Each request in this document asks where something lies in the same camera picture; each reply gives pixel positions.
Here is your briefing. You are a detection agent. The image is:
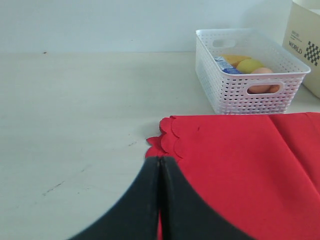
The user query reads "red scalloped table cloth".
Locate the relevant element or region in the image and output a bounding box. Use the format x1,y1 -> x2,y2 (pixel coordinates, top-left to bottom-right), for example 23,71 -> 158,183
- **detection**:
146,112 -> 320,240

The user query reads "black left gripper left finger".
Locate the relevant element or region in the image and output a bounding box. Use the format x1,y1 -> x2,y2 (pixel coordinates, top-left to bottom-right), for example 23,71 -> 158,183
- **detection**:
71,157 -> 160,240

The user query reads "yellow lemon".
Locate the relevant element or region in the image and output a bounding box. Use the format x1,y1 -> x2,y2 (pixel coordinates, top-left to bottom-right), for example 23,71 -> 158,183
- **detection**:
236,58 -> 264,74

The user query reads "brown egg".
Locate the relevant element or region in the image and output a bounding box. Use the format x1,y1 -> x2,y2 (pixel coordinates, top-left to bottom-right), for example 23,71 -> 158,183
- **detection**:
247,67 -> 273,94

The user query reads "blue white milk carton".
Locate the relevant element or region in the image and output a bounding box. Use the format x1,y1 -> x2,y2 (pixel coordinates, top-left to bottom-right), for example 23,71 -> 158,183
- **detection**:
213,56 -> 242,75

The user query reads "cream plastic bin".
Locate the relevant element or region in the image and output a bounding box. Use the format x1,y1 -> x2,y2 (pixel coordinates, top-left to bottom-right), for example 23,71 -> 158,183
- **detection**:
282,0 -> 320,98

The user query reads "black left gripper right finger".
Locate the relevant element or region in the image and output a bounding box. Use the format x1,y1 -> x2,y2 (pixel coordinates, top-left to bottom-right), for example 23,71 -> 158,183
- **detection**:
159,157 -> 253,240

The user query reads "yellow cheese wedge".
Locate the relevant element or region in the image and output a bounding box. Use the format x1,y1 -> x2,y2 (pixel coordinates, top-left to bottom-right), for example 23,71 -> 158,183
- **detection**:
220,54 -> 251,68

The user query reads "white perforated plastic basket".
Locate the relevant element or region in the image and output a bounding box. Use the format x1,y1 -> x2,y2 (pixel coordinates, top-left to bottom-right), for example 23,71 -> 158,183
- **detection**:
195,28 -> 311,115

